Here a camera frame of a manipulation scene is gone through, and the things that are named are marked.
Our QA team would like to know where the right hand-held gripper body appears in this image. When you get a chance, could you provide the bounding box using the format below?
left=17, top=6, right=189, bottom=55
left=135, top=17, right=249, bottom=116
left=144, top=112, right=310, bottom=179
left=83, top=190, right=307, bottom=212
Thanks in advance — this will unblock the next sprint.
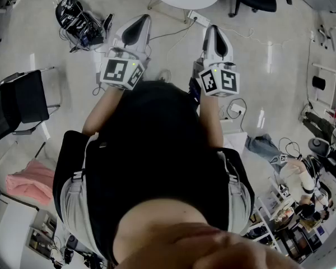
left=192, top=59, right=240, bottom=98

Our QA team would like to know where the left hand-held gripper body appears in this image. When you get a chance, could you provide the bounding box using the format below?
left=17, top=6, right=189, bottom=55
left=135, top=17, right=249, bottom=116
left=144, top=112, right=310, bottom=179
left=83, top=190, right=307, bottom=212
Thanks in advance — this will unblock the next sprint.
left=99, top=45, right=152, bottom=91

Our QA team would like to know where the person's right forearm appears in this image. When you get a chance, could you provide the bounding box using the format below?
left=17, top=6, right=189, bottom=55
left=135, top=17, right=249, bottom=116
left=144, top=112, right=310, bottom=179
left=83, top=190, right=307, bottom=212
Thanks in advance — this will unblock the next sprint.
left=198, top=93, right=225, bottom=149

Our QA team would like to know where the person's grey shoulder harness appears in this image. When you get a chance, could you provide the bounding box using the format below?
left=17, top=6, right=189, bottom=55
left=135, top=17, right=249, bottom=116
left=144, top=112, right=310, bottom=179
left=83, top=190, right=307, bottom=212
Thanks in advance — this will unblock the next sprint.
left=60, top=138, right=254, bottom=260

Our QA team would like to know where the person's left forearm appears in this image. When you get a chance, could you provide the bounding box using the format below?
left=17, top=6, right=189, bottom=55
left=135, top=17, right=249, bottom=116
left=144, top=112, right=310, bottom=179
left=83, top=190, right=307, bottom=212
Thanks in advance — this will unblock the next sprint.
left=81, top=86, right=127, bottom=136

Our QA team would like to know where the white power adapter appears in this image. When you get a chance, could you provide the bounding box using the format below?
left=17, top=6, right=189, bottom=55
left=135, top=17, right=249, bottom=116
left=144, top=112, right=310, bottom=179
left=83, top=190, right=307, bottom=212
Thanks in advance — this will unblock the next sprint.
left=228, top=103, right=246, bottom=115

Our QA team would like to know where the white power strip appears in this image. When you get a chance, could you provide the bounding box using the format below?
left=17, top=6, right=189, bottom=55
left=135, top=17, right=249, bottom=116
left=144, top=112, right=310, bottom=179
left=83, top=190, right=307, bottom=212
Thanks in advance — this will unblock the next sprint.
left=186, top=10, right=211, bottom=26

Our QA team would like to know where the black helmet with printed tags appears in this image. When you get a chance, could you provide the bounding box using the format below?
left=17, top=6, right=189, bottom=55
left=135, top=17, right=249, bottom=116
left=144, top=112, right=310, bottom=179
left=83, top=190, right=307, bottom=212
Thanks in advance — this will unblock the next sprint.
left=55, top=0, right=86, bottom=36

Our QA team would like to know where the white flat box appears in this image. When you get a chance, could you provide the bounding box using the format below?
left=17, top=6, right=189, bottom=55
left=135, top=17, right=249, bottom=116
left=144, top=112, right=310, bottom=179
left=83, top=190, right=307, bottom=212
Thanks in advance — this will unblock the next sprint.
left=220, top=118, right=249, bottom=154

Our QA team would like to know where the black mesh office chair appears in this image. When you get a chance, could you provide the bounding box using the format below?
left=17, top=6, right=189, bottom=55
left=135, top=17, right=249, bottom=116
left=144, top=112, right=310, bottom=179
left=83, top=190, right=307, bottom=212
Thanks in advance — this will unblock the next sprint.
left=222, top=0, right=294, bottom=18

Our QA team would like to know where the black folding chair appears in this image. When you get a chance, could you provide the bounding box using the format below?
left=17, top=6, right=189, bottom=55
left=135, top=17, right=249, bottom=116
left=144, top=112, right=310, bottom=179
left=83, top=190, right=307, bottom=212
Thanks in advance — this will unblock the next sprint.
left=0, top=67, right=63, bottom=149

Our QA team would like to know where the person's black clothing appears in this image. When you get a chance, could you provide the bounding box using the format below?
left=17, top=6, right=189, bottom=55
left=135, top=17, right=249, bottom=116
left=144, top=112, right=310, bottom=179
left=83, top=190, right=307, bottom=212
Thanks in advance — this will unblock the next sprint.
left=52, top=80, right=255, bottom=266

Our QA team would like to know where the black cylindrical bin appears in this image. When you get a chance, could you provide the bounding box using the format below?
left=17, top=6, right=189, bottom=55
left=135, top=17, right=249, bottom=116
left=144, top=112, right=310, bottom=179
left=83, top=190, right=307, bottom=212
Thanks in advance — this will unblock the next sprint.
left=311, top=75, right=326, bottom=90

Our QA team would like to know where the pink cloth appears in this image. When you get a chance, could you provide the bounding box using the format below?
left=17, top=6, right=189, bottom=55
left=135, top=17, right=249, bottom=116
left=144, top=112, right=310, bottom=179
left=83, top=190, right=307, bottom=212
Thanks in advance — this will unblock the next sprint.
left=5, top=158, right=56, bottom=207

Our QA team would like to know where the person's head and neck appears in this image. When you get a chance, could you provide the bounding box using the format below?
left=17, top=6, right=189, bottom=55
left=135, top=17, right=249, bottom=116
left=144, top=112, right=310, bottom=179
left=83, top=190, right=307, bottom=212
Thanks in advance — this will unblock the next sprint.
left=111, top=197, right=300, bottom=269

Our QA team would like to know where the white cabinet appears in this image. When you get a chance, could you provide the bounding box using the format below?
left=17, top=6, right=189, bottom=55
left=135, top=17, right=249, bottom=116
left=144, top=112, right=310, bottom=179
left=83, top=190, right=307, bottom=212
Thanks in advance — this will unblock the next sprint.
left=0, top=194, right=40, bottom=269

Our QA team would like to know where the black electronics and cable pile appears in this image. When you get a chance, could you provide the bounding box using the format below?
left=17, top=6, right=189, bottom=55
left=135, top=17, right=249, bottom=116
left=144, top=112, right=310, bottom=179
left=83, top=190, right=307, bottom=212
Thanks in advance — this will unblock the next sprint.
left=58, top=10, right=115, bottom=53

